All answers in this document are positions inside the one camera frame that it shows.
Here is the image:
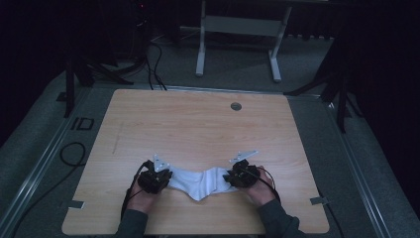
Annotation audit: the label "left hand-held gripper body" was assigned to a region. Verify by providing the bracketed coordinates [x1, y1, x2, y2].
[137, 153, 171, 194]

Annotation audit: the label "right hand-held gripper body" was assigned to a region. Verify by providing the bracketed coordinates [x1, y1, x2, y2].
[228, 150, 262, 188]

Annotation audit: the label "person's left hand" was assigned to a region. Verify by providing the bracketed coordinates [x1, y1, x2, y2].
[127, 177, 159, 214]

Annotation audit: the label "person's right hand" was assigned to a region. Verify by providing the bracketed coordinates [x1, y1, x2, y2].
[244, 165, 276, 208]

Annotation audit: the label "grey tape piece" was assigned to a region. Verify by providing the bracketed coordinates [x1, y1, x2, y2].
[309, 195, 332, 206]

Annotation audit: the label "black metal stand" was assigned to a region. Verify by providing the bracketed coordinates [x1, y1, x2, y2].
[282, 33, 365, 134]
[63, 57, 135, 119]

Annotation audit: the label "dark equipment rack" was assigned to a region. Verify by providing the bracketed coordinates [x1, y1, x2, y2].
[129, 0, 154, 65]

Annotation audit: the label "left hand-held gripper cable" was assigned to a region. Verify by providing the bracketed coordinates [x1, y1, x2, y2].
[120, 160, 151, 221]

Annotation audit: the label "hand-held gripper cable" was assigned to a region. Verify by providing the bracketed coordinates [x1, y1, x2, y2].
[120, 160, 151, 221]
[257, 166, 282, 203]

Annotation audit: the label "right hand-held gripper cable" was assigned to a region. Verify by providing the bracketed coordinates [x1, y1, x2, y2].
[257, 166, 282, 203]

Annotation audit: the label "black floor cable loop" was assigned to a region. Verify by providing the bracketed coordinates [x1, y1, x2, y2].
[9, 141, 88, 238]

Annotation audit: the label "black cables on floor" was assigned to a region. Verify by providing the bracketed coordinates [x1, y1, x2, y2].
[144, 39, 168, 91]

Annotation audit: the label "aluminium floor rail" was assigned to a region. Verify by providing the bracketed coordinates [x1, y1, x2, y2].
[325, 101, 394, 238]
[0, 86, 95, 238]

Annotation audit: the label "white metal desk frame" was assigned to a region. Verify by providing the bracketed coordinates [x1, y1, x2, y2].
[195, 0, 293, 83]

